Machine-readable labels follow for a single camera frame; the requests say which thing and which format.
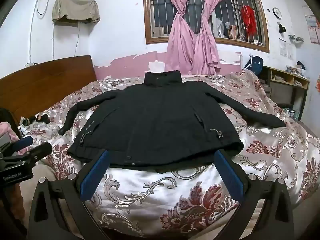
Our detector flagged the wooden headboard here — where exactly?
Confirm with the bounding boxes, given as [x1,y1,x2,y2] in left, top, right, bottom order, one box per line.
[0,55,98,128]

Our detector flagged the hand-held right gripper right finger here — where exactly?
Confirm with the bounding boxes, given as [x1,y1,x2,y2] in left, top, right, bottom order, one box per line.
[214,149,295,240]

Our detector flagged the pink curtain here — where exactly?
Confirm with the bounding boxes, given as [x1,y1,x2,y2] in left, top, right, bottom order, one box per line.
[190,0,237,76]
[161,0,198,75]

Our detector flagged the bottles on window sill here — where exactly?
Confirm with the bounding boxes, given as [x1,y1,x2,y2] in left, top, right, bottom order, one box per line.
[225,22,241,40]

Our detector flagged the pink plush cloth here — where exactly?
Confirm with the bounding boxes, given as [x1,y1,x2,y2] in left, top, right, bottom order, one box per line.
[0,122,32,155]

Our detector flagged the wall calendar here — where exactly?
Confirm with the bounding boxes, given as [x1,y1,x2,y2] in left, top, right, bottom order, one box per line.
[305,15,320,43]

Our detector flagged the black padded jacket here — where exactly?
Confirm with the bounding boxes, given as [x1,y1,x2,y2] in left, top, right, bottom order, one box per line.
[58,70,287,173]

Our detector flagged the stack of papers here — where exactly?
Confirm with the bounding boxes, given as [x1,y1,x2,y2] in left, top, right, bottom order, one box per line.
[285,65,307,77]

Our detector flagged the floral satin blanket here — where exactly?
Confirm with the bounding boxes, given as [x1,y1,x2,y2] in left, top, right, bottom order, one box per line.
[19,69,318,240]

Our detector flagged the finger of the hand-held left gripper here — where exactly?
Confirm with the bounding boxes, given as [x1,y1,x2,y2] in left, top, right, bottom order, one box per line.
[17,142,53,165]
[9,135,34,153]

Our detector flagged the red hanging cloth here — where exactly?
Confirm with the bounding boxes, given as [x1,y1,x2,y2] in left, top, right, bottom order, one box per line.
[240,4,258,37]

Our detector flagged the person's left forearm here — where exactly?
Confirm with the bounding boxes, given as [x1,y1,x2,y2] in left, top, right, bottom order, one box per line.
[0,179,29,233]

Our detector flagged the white paper on wall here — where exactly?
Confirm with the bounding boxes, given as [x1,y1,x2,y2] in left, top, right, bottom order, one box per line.
[279,39,294,58]

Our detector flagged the white wall cable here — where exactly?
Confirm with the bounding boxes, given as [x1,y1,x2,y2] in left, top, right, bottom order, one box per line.
[28,0,55,65]

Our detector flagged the blue bag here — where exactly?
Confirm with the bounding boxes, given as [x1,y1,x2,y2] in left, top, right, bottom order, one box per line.
[244,55,263,77]

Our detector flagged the wooden shelf unit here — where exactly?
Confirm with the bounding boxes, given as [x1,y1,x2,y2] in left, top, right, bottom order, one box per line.
[260,65,310,121]

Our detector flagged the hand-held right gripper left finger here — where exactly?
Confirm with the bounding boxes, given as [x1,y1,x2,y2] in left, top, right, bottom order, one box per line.
[29,149,112,240]

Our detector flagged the small dark cloth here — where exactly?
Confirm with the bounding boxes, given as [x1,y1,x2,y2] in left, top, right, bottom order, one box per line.
[22,114,51,126]

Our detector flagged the air conditioner with beige cover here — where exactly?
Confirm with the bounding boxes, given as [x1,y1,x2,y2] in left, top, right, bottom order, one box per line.
[52,0,101,27]

